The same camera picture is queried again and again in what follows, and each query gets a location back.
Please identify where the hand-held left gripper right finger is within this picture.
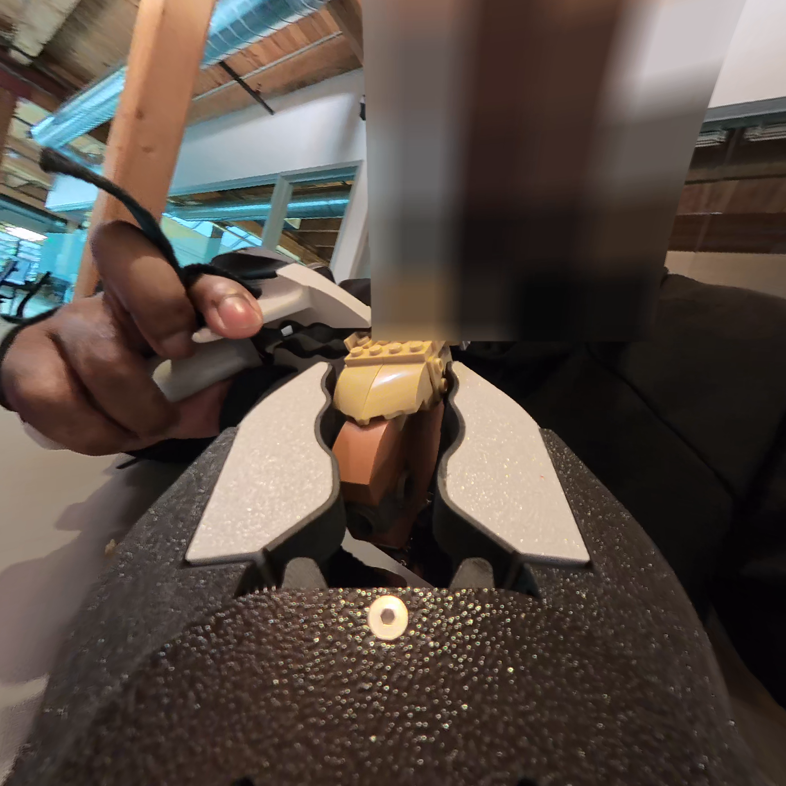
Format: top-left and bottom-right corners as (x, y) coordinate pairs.
(436, 360), (592, 566)

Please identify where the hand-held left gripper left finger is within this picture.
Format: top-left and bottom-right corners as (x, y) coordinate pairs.
(184, 360), (342, 566)

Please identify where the wooden pillar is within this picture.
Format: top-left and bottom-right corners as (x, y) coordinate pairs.
(72, 0), (217, 303)

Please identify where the tan brick vehicle model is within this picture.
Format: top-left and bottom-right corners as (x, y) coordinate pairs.
(332, 334), (453, 549)

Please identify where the person's right hand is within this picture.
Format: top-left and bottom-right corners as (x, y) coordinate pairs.
(0, 220), (265, 458)

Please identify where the silver ventilation duct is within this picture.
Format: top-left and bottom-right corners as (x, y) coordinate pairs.
(29, 0), (335, 149)

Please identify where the large window wall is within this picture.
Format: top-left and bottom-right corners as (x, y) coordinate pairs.
(0, 203), (82, 309)

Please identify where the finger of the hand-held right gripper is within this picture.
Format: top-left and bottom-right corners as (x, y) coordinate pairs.
(270, 263), (373, 348)
(261, 343), (348, 371)

